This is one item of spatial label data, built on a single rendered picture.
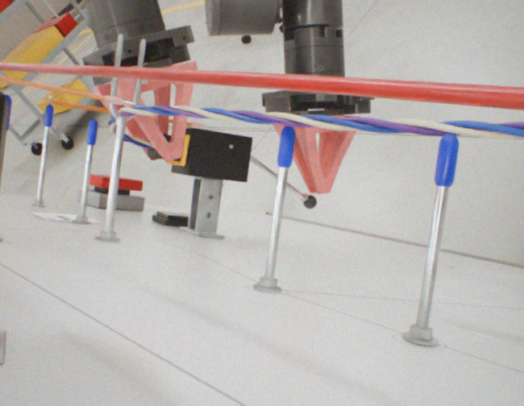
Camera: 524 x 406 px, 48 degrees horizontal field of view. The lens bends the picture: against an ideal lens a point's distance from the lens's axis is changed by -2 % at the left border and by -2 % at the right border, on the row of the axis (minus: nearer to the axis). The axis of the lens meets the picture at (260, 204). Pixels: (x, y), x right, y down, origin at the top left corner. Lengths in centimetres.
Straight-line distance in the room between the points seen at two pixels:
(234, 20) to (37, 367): 42
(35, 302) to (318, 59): 38
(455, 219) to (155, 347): 183
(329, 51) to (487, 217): 146
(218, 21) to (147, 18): 8
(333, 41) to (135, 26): 18
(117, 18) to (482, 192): 169
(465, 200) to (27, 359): 192
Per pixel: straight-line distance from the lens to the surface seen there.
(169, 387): 17
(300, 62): 56
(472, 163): 218
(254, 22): 55
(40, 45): 458
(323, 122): 29
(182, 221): 57
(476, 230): 195
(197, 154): 50
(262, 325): 25
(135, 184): 68
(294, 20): 56
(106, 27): 49
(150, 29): 49
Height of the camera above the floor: 137
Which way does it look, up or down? 33 degrees down
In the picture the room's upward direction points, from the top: 36 degrees counter-clockwise
